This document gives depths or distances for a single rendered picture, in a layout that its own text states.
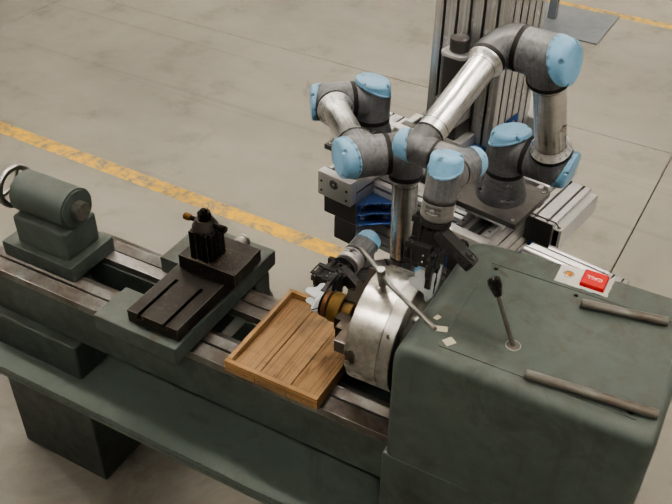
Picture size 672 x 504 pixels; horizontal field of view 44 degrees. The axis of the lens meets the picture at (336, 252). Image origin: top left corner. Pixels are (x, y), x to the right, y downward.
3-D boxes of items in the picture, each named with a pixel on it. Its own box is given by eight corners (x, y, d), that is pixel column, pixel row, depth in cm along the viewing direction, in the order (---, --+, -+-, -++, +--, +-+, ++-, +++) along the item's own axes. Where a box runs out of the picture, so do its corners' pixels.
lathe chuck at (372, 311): (428, 321, 241) (425, 250, 217) (379, 409, 224) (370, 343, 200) (399, 310, 244) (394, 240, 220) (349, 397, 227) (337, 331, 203)
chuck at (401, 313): (439, 325, 239) (438, 254, 215) (390, 414, 223) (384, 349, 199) (428, 321, 241) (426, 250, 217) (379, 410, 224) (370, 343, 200)
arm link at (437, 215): (461, 199, 188) (447, 211, 181) (457, 218, 190) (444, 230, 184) (430, 190, 191) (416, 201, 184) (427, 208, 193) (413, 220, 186)
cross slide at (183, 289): (261, 260, 268) (260, 249, 265) (178, 342, 238) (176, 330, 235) (214, 243, 275) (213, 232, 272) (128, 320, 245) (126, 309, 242)
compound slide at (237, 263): (253, 270, 257) (253, 257, 254) (235, 289, 250) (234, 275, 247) (199, 250, 264) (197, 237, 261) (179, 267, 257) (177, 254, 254)
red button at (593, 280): (608, 282, 211) (610, 275, 210) (602, 295, 207) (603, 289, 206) (584, 274, 214) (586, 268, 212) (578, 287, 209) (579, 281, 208)
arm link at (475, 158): (452, 135, 197) (428, 145, 189) (495, 150, 192) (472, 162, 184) (446, 165, 201) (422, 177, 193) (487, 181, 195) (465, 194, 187)
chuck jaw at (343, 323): (376, 323, 219) (355, 351, 210) (375, 337, 222) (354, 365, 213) (339, 309, 223) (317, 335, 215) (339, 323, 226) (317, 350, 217)
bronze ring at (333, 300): (362, 290, 226) (332, 279, 229) (346, 311, 220) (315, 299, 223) (361, 316, 232) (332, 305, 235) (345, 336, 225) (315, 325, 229)
